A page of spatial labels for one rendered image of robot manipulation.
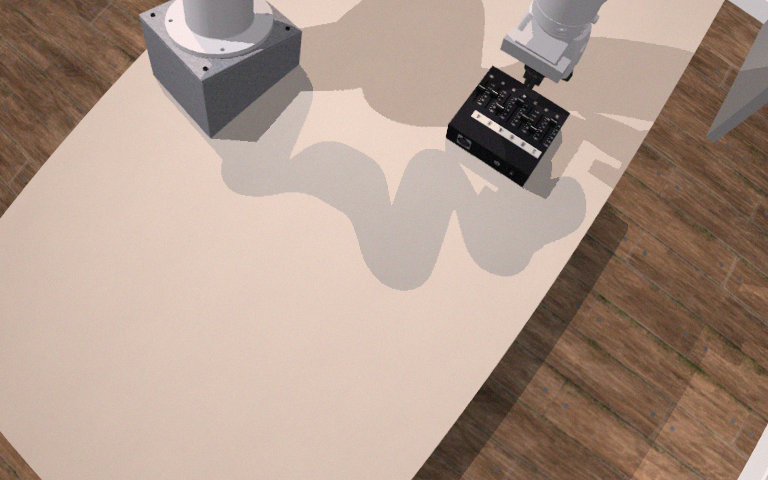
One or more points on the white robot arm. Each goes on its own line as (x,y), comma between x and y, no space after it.
(227,28)

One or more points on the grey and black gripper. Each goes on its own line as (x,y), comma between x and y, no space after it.
(572,52)

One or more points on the black lighting desk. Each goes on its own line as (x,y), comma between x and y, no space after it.
(497,135)

